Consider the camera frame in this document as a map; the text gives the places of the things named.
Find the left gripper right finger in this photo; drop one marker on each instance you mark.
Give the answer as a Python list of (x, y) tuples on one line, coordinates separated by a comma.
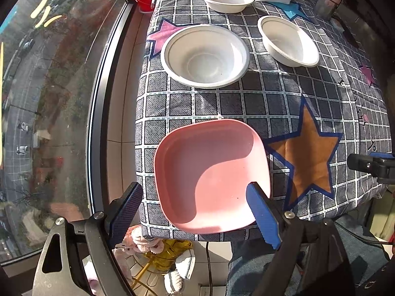
[(327, 269)]

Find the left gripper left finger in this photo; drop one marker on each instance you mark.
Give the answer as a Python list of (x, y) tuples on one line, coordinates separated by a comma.
[(60, 269)]

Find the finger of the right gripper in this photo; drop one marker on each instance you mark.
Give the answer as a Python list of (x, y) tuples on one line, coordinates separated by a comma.
[(379, 165)]

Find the pink square plastic plate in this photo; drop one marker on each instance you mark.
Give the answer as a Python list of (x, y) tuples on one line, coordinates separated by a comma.
[(202, 171)]

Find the plush toy with yellow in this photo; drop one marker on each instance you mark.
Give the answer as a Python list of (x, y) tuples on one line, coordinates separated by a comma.
[(145, 262)]

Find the grey checked star tablecloth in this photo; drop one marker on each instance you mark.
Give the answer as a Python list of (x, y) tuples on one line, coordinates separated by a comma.
[(338, 94)]

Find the black window frame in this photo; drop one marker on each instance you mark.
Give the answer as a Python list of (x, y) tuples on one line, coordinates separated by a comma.
[(98, 114)]

